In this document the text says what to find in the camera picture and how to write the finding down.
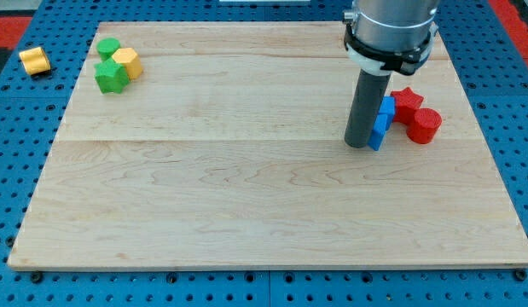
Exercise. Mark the red cylinder block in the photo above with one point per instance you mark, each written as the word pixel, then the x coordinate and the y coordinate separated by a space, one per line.
pixel 424 125

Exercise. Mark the yellow hexagon block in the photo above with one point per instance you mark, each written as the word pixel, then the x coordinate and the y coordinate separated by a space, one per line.
pixel 130 60

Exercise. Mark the red star block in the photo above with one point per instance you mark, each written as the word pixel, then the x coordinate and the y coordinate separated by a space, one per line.
pixel 407 102

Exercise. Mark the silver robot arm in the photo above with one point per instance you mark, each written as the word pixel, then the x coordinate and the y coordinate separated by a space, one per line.
pixel 383 37

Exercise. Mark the green cylinder block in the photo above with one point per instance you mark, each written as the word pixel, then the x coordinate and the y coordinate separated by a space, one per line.
pixel 107 47

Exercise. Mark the blue block behind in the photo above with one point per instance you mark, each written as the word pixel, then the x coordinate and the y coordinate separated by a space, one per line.
pixel 388 110

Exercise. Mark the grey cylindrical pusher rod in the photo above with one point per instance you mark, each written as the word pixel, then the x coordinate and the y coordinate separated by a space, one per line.
pixel 365 106

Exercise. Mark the blue block near rod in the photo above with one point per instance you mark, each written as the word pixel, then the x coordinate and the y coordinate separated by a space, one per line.
pixel 378 132

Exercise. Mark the wooden board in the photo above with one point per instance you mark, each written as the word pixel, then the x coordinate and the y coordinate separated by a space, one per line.
pixel 228 153

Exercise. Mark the green star block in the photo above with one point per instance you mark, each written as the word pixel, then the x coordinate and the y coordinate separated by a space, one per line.
pixel 110 76

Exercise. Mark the yellow block off board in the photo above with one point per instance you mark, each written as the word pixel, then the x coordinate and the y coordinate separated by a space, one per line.
pixel 35 61

